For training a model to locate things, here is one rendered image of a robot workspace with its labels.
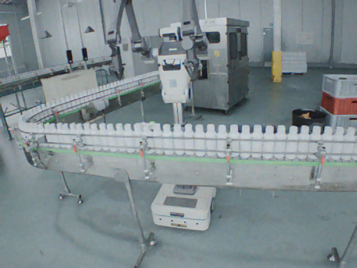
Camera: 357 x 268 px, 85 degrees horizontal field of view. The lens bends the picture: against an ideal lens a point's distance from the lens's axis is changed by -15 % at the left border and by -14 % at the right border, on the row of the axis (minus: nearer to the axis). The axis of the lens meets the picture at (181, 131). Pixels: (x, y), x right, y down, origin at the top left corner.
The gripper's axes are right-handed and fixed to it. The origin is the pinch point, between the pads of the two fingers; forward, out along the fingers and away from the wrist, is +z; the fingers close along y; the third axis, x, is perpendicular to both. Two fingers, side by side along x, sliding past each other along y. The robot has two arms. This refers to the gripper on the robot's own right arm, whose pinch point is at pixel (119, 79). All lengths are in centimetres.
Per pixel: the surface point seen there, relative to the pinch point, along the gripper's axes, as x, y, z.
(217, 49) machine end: 25, -351, -4
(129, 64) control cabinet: -261, -520, 28
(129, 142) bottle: 10.0, 17.1, 33.5
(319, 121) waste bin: 170, -151, 77
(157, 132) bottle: 27.7, 15.6, 27.5
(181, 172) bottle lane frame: 40, 19, 49
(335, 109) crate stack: 191, -158, 64
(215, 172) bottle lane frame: 59, 19, 48
